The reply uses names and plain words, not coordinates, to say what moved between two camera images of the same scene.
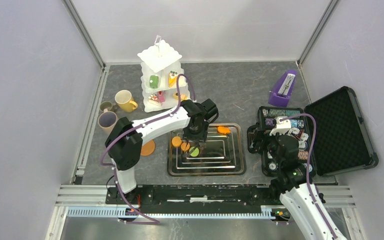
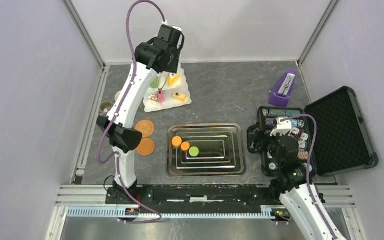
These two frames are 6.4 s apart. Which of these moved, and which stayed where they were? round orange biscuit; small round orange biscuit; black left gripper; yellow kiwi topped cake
Moved: black left gripper
Stayed: yellow kiwi topped cake; round orange biscuit; small round orange biscuit
